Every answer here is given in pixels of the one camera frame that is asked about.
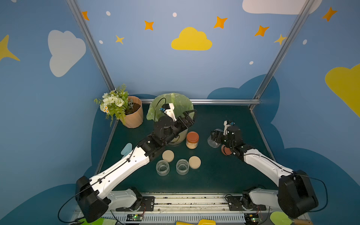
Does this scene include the brown-lid oatmeal jar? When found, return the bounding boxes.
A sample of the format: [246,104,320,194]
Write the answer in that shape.
[186,131,199,149]
[207,128,224,148]

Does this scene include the brown jar lid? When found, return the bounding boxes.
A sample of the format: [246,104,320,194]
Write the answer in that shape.
[221,145,232,156]

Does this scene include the beige jar lid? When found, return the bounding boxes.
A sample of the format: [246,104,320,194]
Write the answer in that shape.
[162,150,174,163]
[188,156,201,169]

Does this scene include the beige-lid oatmeal jar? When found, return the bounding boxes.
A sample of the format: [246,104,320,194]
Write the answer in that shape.
[176,159,189,175]
[156,160,170,176]

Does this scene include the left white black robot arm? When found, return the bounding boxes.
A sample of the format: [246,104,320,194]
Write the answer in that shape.
[75,109,197,223]

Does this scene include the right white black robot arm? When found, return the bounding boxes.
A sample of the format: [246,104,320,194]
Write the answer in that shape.
[211,125,319,218]

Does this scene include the green plastic bin liner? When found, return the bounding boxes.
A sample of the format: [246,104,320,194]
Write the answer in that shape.
[146,93,194,122]

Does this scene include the mesh waste bin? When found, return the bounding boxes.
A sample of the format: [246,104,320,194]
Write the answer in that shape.
[155,93,195,146]

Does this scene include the light blue spatula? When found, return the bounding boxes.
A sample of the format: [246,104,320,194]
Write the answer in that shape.
[121,143,133,157]

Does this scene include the artificial white flower plant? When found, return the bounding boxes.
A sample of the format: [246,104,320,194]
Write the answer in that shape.
[94,84,134,125]

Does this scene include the yellow scoop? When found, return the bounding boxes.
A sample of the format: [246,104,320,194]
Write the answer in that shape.
[175,219,216,225]

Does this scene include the right controller board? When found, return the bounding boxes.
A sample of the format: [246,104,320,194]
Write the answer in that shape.
[244,214,260,225]

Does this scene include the controller board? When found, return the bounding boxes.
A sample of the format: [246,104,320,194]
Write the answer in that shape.
[244,214,260,225]
[126,214,143,222]

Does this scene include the left controller board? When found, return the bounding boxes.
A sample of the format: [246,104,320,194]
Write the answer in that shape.
[126,214,143,222]

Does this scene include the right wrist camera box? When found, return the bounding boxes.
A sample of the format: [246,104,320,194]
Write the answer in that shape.
[223,120,235,136]

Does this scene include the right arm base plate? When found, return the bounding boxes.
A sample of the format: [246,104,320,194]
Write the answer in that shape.
[225,195,266,211]

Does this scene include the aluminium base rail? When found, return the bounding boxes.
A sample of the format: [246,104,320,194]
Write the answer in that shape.
[102,191,281,225]

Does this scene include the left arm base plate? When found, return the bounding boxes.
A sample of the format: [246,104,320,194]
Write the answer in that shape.
[115,196,155,212]

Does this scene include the green spatula wooden handle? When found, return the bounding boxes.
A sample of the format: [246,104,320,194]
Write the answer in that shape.
[270,211,313,225]

